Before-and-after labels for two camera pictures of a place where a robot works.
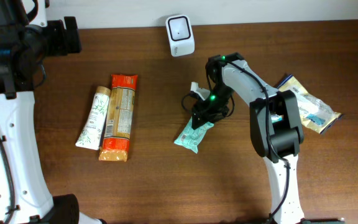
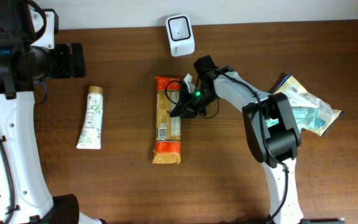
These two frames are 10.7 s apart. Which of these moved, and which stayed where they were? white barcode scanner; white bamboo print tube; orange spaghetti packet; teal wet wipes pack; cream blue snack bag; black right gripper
Moved: black right gripper; teal wet wipes pack; orange spaghetti packet; white bamboo print tube
Stayed: white barcode scanner; cream blue snack bag
